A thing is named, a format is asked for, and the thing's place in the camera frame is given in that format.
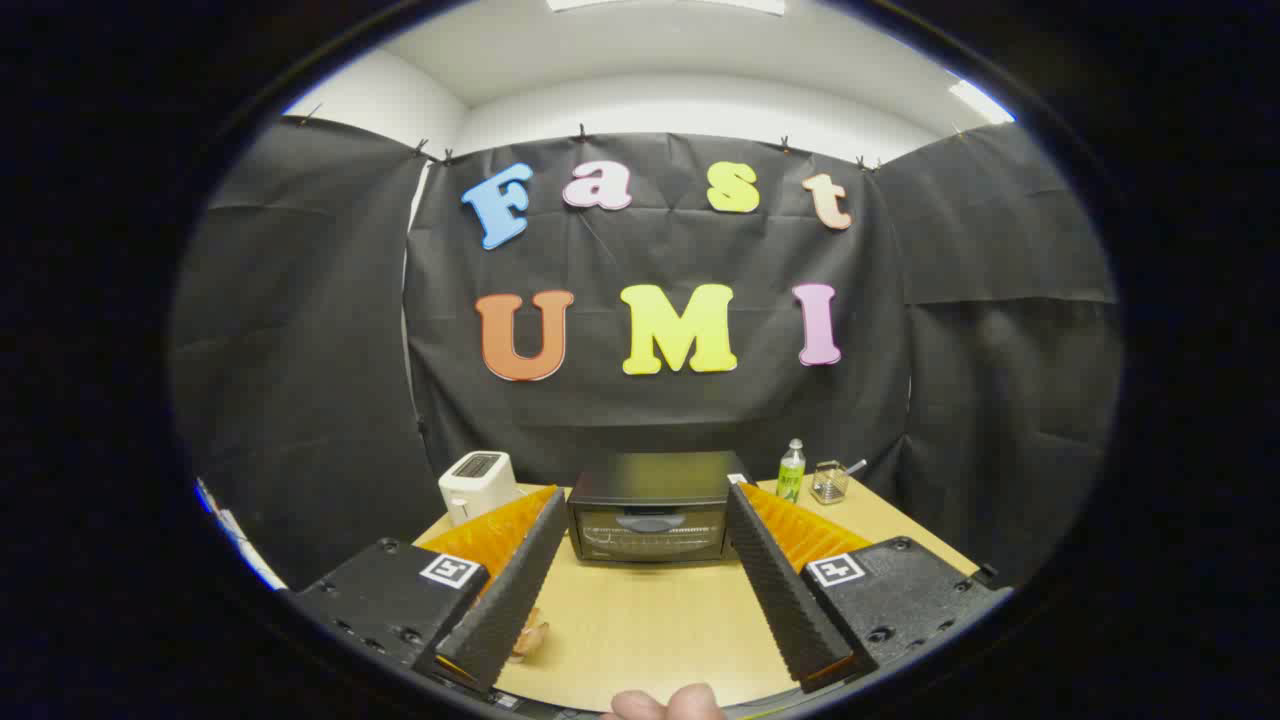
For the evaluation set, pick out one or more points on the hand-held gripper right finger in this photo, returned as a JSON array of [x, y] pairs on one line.
[[785, 600]]

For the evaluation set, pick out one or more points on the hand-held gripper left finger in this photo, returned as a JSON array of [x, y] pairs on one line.
[[510, 600]]

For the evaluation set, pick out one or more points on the sandwich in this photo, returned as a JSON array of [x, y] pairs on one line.
[[530, 640]]

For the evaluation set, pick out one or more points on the black toaster oven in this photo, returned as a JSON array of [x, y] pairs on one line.
[[650, 480]]

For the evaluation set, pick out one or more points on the white bread toaster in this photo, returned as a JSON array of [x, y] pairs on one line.
[[480, 485]]

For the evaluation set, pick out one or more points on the green label plastic bottle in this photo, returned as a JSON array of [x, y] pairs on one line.
[[791, 480]]

